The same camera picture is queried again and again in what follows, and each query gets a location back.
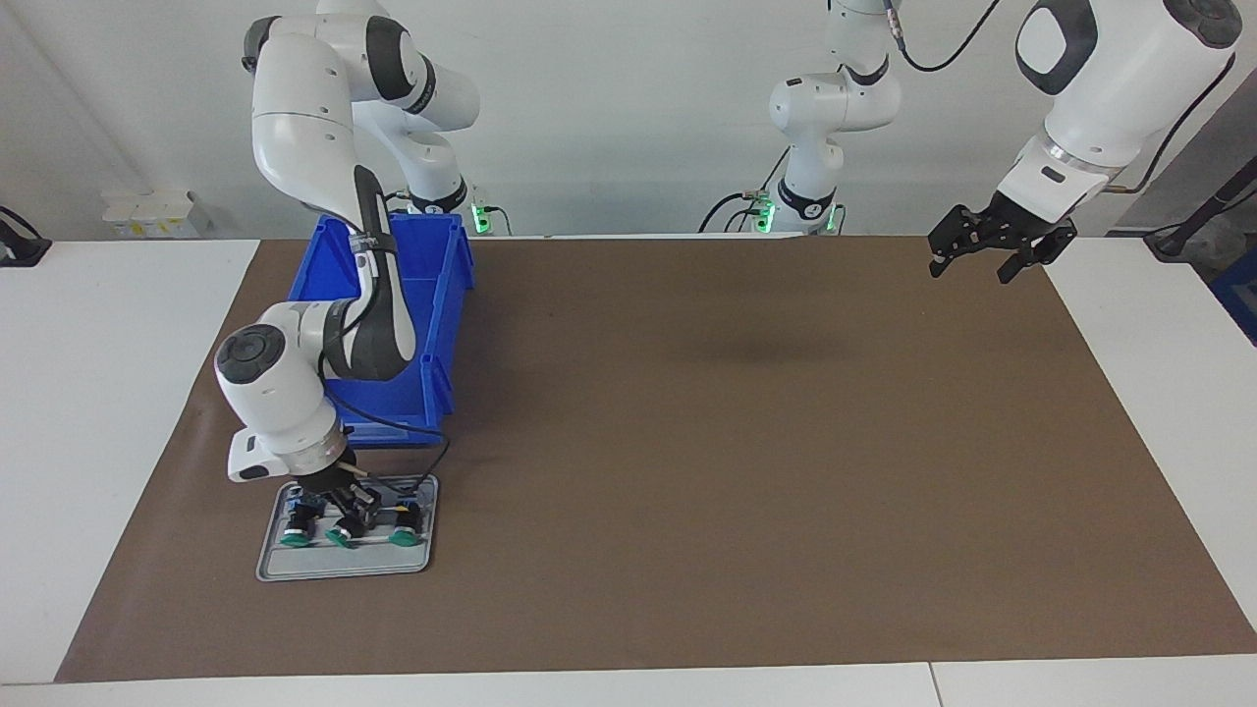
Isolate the grey metal tray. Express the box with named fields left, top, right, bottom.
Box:
left=256, top=475, right=440, bottom=582

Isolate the brown table mat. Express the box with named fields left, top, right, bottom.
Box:
left=54, top=234, right=1257, bottom=683

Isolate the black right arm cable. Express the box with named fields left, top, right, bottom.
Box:
left=319, top=349, right=453, bottom=497

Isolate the white box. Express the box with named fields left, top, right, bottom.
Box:
left=101, top=190, right=212, bottom=239

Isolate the black clamp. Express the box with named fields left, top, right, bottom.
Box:
left=0, top=206, right=52, bottom=268

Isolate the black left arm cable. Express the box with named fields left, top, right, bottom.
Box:
left=884, top=0, right=1238, bottom=192

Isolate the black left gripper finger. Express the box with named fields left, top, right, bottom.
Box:
left=928, top=206, right=998, bottom=279
left=997, top=236, right=1066, bottom=286

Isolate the black stand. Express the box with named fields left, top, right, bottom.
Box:
left=1144, top=157, right=1257, bottom=261

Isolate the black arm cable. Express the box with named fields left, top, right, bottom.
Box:
left=884, top=0, right=1238, bottom=192
left=319, top=349, right=453, bottom=497

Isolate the blue plastic storage bin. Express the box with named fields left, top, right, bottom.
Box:
left=288, top=213, right=476, bottom=450

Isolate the blue crate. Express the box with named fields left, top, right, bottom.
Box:
left=1210, top=260, right=1257, bottom=347

